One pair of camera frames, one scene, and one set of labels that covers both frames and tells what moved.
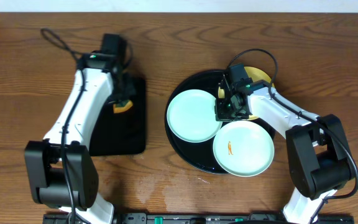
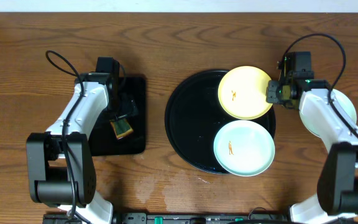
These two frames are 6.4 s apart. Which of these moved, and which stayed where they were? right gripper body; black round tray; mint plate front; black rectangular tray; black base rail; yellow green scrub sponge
Moved: right gripper body; yellow green scrub sponge
Stayed: black base rail; black round tray; black rectangular tray; mint plate front
